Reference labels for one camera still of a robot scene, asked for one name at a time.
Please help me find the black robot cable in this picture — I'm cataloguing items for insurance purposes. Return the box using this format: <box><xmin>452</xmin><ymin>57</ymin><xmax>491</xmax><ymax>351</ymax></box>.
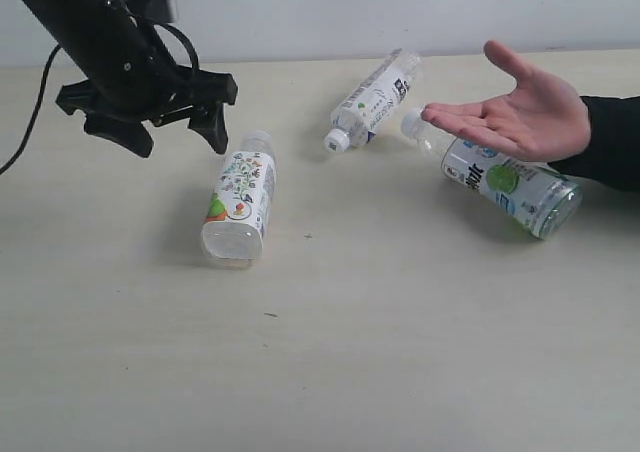
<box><xmin>0</xmin><ymin>21</ymin><xmax>201</xmax><ymax>176</ymax></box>

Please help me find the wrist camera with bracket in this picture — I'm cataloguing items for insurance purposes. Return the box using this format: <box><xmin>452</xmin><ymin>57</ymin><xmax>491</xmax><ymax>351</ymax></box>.
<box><xmin>122</xmin><ymin>0</ymin><xmax>177</xmax><ymax>24</ymax></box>

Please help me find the person's open hand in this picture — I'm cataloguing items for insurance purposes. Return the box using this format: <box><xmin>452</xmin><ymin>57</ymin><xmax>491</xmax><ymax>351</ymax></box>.
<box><xmin>421</xmin><ymin>40</ymin><xmax>591</xmax><ymax>162</ymax></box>

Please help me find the black sleeved forearm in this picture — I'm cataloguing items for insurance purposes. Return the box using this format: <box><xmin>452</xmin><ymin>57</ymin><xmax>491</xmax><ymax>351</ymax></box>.
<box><xmin>549</xmin><ymin>96</ymin><xmax>639</xmax><ymax>193</ymax></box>

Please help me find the lime label water bottle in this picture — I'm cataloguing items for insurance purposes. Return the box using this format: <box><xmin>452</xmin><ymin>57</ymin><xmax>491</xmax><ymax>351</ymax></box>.
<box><xmin>401</xmin><ymin>109</ymin><xmax>583</xmax><ymax>240</ymax></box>

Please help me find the white label clear bottle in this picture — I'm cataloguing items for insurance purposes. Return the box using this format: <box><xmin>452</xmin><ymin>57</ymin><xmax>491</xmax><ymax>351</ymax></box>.
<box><xmin>324</xmin><ymin>48</ymin><xmax>422</xmax><ymax>153</ymax></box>

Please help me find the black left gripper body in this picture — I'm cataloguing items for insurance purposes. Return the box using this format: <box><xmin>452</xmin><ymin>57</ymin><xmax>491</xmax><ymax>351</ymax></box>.
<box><xmin>54</xmin><ymin>31</ymin><xmax>237</xmax><ymax>123</ymax></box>

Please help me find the floral label square bottle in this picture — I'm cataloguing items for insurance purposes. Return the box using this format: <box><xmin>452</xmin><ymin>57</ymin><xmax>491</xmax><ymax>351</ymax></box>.
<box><xmin>200</xmin><ymin>130</ymin><xmax>277</xmax><ymax>269</ymax></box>

